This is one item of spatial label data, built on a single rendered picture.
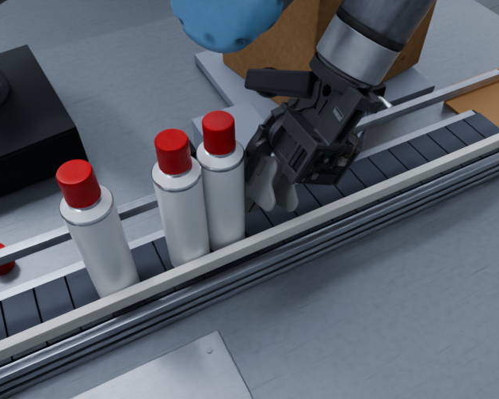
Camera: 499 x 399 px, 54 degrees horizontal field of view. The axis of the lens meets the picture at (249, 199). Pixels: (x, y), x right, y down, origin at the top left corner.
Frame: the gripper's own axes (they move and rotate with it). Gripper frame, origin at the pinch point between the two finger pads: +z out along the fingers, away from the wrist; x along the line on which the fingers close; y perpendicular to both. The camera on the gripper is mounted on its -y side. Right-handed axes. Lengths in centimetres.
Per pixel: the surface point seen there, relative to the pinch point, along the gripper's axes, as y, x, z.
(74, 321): 5.0, -19.8, 14.0
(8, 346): 4.9, -25.8, 17.2
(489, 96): -10, 53, -19
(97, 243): 3.7, -20.0, 3.2
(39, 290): -3.0, -20.8, 18.3
